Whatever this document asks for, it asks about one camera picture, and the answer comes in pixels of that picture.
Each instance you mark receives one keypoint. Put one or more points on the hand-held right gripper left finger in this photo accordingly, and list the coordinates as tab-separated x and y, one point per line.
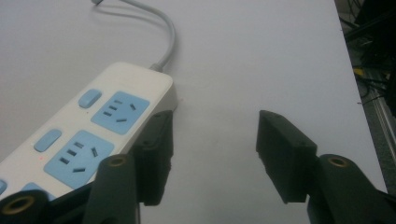
154	161

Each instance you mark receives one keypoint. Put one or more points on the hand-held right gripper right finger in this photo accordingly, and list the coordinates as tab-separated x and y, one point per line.
286	161

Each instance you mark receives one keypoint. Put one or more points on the white and blue power strip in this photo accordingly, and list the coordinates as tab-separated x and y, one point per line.
93	130

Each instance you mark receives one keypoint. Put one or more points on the aluminium frame rail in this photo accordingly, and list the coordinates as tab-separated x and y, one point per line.
381	115

